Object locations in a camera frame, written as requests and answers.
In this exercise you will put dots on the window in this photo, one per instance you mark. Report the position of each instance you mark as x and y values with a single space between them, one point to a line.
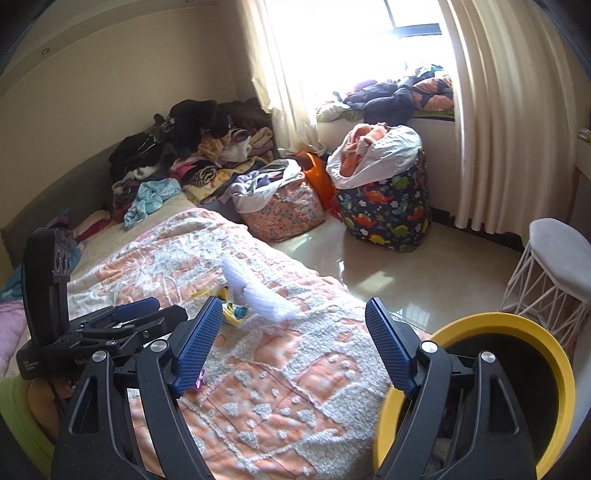
351 37

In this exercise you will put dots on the pile of clothes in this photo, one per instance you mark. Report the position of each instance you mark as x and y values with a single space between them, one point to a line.
194 134

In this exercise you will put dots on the orange white tufted blanket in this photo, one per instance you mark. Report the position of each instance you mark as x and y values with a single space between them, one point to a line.
277 392

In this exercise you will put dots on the white plastic bag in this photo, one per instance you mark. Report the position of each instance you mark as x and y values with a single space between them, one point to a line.
392 159

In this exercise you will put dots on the yellow snack packet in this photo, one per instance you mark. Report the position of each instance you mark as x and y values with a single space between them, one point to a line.
231 310

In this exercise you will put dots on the pink floral fabric bag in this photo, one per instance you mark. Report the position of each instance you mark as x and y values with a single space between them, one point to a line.
281 212

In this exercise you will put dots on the green cloth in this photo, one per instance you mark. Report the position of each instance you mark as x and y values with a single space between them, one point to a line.
14 415

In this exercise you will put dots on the grey headboard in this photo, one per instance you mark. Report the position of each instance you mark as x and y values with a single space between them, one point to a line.
55 198

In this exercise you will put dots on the clothes on window sill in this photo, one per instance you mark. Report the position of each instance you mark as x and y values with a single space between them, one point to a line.
392 97

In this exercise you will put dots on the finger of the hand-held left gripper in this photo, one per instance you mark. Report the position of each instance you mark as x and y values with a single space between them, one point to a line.
138 307
157 321

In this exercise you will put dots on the purple candy wrapper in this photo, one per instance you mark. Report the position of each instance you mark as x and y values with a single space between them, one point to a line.
201 381

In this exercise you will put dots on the cream curtain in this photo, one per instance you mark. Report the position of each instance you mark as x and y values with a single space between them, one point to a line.
281 69
508 115

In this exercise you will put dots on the white and lilac clothes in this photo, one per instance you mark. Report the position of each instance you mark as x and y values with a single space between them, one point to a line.
258 184

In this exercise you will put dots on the pink cloth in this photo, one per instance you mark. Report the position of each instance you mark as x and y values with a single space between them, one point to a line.
11 337

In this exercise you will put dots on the dinosaur print laundry bag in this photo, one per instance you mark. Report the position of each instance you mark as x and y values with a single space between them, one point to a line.
388 212

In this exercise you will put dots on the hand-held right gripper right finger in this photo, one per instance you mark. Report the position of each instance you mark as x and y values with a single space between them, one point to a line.
388 350

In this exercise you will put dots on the light blue cloth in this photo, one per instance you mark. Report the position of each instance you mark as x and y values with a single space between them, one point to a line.
150 196

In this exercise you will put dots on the orange fleece cloth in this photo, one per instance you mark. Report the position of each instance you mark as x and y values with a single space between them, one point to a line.
364 136

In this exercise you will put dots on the orange bag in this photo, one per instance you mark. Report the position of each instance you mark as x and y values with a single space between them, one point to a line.
321 177

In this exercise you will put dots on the white foam net sleeve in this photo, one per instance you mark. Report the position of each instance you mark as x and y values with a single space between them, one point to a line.
258 290

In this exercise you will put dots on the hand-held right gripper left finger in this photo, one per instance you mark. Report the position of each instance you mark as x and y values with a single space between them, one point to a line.
198 341

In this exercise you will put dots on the yellow rimmed trash bin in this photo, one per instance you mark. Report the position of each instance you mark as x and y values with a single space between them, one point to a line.
498 321

